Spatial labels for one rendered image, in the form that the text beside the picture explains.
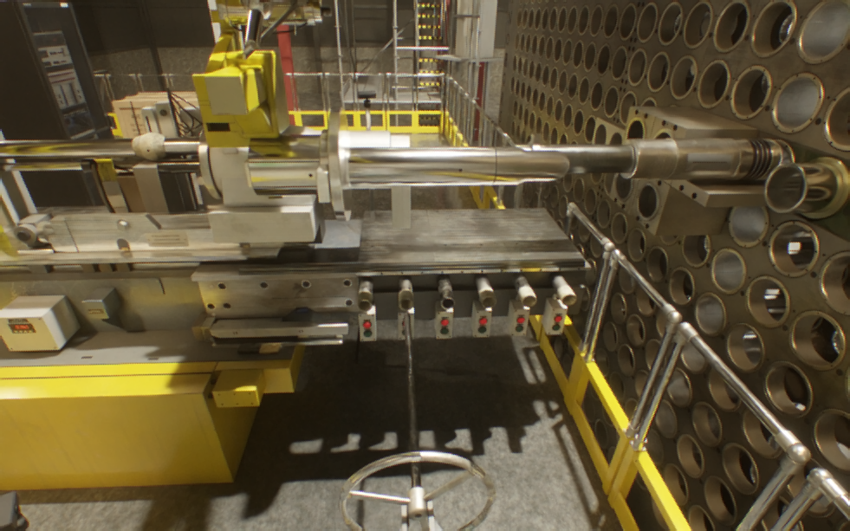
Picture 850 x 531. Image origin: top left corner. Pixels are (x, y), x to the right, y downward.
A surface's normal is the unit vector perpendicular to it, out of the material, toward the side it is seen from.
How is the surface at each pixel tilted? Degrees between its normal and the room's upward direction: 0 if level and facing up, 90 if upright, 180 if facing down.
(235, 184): 68
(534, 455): 0
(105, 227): 90
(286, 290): 90
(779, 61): 90
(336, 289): 90
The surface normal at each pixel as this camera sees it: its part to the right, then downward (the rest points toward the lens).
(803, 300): -1.00, 0.02
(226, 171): 0.07, 0.46
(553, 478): 0.01, -0.87
